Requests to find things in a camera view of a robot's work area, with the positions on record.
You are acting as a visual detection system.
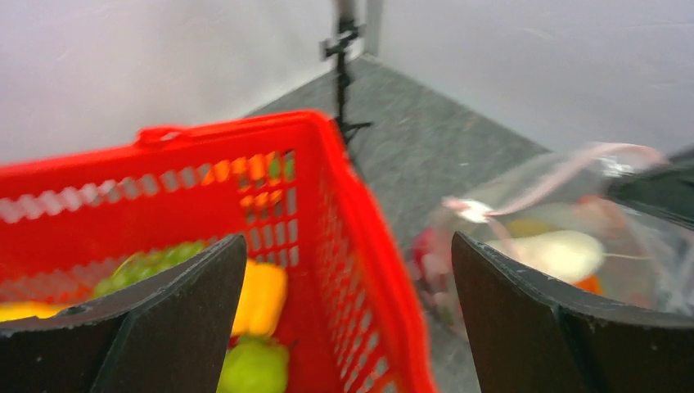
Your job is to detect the green toy pear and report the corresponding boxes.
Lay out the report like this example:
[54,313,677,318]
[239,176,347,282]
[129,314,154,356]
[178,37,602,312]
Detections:
[217,336,290,393]

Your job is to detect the red plastic basket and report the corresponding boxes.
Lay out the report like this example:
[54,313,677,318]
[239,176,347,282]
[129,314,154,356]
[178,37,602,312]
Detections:
[1,111,435,392]

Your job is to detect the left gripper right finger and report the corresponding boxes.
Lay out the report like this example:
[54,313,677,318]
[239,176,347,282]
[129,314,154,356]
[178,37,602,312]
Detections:
[451,233,693,392]

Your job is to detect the green toy grapes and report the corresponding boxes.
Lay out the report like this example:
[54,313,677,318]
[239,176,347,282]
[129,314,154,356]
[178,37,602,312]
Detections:
[92,240,208,299]

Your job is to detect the black microphone tripod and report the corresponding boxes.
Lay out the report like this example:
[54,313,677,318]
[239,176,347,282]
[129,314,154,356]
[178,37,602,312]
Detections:
[320,16,374,165]

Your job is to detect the orange round toy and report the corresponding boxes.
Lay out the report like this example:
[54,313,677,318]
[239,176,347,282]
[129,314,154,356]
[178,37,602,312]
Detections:
[201,151,295,210]

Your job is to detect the clear zip top bag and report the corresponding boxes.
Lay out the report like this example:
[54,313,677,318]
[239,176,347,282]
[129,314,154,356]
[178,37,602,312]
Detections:
[416,142,693,334]

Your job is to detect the yellow toy pepper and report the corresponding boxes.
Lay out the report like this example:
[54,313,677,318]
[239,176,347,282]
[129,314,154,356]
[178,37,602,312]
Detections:
[231,259,288,337]

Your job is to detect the orange toy carrot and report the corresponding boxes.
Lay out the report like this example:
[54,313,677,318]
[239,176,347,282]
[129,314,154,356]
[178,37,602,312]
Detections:
[574,274,604,296]

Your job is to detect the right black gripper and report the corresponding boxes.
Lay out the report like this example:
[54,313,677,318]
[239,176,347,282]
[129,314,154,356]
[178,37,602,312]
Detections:
[606,146,693,228]

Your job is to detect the yellow toy lemon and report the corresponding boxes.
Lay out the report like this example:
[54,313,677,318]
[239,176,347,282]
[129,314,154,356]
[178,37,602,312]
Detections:
[505,219,557,238]

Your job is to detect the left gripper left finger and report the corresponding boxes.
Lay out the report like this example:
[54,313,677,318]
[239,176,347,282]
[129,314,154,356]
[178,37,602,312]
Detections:
[1,235,247,392]

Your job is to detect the white toy radish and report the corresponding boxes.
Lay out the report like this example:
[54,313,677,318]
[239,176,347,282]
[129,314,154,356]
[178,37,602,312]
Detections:
[484,230,606,286]

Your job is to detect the red toy apple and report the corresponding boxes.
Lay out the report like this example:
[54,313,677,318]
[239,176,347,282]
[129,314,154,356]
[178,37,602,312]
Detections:
[410,227,452,293]

